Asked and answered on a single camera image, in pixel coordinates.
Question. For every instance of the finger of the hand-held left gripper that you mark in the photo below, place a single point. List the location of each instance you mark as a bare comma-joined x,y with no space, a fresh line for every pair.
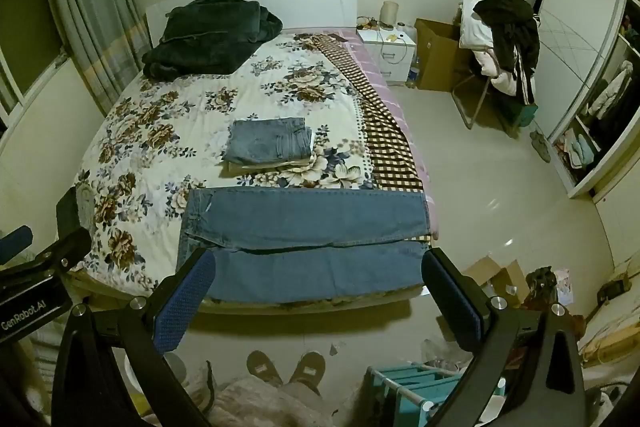
62,249
14,243

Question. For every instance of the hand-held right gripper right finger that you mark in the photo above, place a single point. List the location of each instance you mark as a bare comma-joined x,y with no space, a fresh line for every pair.
452,302

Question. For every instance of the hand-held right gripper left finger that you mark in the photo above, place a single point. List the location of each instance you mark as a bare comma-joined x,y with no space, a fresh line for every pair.
184,302

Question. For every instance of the blue jeans pants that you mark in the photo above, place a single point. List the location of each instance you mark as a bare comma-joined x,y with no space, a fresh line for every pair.
305,227

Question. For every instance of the folded beige pants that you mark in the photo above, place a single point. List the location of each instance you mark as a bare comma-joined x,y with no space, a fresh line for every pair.
270,166

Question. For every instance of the flattened cardboard piece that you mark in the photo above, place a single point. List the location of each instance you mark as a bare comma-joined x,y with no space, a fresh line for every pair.
500,282

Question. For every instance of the dark bag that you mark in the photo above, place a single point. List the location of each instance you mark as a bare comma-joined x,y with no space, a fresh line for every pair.
542,284

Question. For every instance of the blue storage rack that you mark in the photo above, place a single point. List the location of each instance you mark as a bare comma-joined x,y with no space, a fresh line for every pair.
415,387

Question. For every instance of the brown slipper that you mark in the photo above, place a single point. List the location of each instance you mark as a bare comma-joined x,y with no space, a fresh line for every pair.
264,368
307,371

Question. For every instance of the person's legs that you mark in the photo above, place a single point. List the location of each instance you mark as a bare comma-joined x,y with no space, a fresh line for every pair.
270,404

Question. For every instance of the floral printed blanket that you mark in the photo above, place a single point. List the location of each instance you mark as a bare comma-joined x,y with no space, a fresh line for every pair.
165,132

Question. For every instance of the brown checkered cloth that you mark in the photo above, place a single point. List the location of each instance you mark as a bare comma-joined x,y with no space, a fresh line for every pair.
385,142

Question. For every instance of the grey slippers pair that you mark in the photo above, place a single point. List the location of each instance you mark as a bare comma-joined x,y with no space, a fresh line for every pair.
540,146

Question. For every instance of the folded blue jeans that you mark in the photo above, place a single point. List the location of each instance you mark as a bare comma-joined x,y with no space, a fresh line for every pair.
267,139

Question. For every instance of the metal folding chair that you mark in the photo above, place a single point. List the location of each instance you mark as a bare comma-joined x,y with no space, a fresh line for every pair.
472,102

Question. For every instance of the plastic water bottle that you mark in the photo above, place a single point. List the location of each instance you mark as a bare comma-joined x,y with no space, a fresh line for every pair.
413,74

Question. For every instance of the pink bed sheet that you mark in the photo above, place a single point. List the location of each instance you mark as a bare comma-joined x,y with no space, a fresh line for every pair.
377,72

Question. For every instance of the brown cardboard box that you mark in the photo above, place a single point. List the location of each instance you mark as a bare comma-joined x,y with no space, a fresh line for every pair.
435,57

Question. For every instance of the white nightstand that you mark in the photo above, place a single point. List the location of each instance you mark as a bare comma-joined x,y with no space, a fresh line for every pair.
395,54

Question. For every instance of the dark green blanket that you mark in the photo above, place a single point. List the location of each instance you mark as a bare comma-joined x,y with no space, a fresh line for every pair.
210,37

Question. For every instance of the white garment pile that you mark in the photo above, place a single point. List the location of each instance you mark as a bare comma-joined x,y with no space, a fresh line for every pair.
475,27

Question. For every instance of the black garment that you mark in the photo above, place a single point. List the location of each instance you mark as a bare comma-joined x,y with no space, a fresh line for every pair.
515,32

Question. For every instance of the white wardrobe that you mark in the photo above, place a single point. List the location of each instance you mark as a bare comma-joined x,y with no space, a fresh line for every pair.
570,47

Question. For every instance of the beige table lamp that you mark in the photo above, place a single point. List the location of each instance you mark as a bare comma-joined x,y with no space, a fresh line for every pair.
389,13

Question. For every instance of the window frame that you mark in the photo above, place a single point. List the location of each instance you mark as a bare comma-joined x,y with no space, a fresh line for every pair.
15,72

